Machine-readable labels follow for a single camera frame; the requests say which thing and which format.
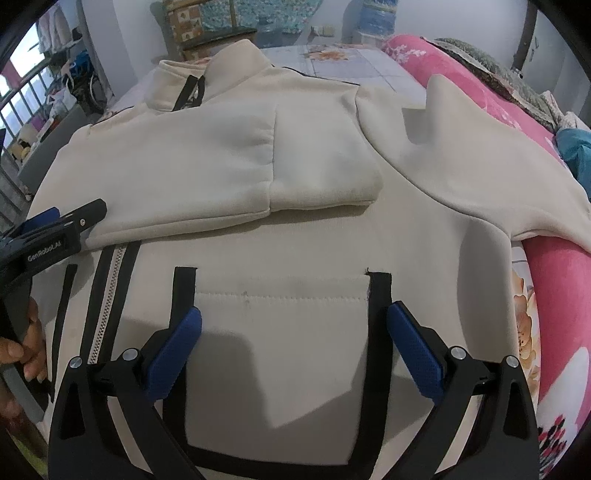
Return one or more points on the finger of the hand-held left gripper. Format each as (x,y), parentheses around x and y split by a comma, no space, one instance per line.
(87,213)
(44,218)

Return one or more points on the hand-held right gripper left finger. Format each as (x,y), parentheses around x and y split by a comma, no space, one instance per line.
(178,353)

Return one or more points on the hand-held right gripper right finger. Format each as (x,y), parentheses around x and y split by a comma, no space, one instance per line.
(415,355)

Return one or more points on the cream zip jacket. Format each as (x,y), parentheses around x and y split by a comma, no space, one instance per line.
(300,184)

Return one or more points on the person's left hand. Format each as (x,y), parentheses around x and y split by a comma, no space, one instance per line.
(34,346)

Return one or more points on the metal railing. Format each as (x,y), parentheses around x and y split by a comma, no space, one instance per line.
(14,138)

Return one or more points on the white plastic bag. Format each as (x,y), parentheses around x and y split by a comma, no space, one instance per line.
(63,105)

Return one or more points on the pink floral blanket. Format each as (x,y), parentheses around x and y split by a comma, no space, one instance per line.
(563,323)

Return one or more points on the white hanging garment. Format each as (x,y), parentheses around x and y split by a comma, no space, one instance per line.
(51,27)

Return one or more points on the brown patterned cushion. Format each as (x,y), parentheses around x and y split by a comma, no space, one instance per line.
(187,23)

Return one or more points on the wooden armchair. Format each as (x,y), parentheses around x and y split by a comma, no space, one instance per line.
(221,34)

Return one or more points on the blue floral quilt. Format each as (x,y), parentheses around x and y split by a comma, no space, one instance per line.
(575,147)

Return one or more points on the teal floral hanging cloth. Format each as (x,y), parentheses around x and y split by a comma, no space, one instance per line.
(277,11)

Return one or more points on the white water dispenser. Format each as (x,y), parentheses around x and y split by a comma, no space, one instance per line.
(369,38)

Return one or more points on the dark wooden plank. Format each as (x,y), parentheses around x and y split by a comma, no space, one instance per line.
(524,44)

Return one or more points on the blue water bottle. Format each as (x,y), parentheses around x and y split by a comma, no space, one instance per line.
(378,16)

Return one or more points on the wall socket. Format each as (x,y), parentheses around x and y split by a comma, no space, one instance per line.
(324,30)

